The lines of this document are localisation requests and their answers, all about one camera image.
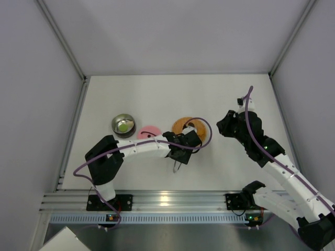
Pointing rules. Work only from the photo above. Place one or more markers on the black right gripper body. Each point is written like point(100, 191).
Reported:
point(226, 125)

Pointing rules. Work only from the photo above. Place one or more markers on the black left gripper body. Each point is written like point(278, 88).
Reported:
point(181, 157)

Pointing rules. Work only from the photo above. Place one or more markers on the green round food piece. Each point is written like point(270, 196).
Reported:
point(123, 128)

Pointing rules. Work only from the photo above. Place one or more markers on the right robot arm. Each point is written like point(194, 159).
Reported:
point(308, 212)

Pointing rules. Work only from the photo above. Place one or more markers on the white box corner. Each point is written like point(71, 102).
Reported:
point(65, 240)

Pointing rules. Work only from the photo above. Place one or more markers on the orange woven plate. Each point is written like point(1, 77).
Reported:
point(209, 136)

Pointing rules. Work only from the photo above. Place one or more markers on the pink round lid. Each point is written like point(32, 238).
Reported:
point(149, 131)

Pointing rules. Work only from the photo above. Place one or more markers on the steel bowl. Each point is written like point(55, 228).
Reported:
point(123, 118)

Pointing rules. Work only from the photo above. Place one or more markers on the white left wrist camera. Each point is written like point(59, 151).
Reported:
point(188, 129)

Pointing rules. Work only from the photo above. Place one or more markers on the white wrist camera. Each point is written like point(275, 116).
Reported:
point(188, 129)
point(244, 104)

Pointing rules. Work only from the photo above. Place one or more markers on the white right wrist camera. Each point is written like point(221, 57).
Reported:
point(244, 104)

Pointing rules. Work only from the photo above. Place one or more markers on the aluminium rail base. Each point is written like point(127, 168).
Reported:
point(142, 201)

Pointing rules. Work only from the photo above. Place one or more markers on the slotted cable duct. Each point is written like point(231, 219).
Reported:
point(153, 218)

